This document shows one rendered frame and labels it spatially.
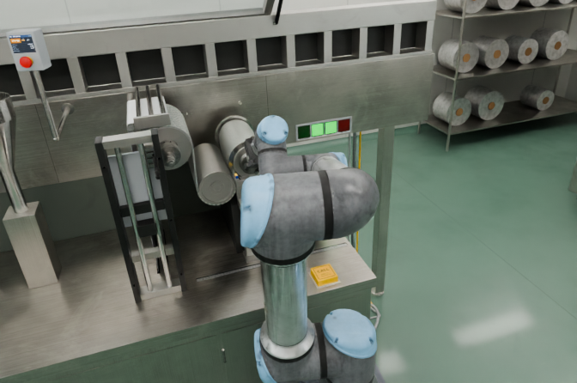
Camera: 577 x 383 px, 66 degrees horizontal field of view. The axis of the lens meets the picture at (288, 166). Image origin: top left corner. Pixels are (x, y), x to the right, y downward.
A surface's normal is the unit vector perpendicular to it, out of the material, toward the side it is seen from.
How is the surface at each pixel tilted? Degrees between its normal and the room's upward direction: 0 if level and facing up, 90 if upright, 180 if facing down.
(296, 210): 65
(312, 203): 55
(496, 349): 0
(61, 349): 0
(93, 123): 90
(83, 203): 90
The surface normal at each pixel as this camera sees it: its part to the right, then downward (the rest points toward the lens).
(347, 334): 0.08, -0.90
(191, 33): 0.31, 0.40
